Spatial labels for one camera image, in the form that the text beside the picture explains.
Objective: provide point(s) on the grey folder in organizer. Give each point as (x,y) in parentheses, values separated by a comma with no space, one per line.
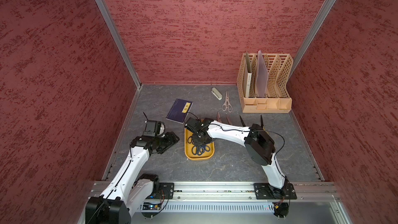
(262,76)

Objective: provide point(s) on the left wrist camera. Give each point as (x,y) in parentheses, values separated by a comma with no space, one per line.
(154,128)

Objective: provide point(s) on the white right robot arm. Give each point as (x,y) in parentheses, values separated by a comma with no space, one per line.
(258,143)

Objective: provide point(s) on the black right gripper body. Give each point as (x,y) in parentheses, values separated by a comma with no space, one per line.
(198,140)

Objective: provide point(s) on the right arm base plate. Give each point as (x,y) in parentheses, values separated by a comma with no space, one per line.
(264,191)

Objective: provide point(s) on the cream handled kitchen scissors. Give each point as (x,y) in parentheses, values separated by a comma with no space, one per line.
(219,117)

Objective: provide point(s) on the pink handled scissors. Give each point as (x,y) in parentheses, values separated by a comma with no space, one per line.
(227,107)

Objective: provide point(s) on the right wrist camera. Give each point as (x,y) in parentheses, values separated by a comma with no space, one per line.
(198,125)

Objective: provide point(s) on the yellow and black scissors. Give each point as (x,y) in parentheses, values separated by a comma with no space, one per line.
(261,122)

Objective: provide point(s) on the blue handled scissors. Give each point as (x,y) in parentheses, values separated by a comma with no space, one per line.
(194,152)

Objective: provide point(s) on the beige plastic file organizer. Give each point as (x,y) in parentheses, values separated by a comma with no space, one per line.
(276,98)

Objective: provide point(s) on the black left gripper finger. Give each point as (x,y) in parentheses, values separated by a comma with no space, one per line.
(172,138)
(162,148)

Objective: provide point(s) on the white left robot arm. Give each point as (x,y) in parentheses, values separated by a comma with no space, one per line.
(127,192)

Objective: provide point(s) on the yellow plastic storage box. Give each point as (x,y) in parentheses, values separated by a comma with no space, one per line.
(188,134)

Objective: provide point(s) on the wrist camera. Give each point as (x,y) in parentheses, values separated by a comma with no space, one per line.
(198,125)
(154,128)

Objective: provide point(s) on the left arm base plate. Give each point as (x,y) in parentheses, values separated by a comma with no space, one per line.
(164,191)

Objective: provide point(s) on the white book in organizer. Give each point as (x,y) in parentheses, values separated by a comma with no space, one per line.
(247,76)

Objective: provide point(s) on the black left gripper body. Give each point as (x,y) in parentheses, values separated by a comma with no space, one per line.
(163,142)

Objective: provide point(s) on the beige stapler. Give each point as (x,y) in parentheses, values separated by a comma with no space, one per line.
(216,93)

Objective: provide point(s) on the dark blue book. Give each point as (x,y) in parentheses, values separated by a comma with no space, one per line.
(179,110)

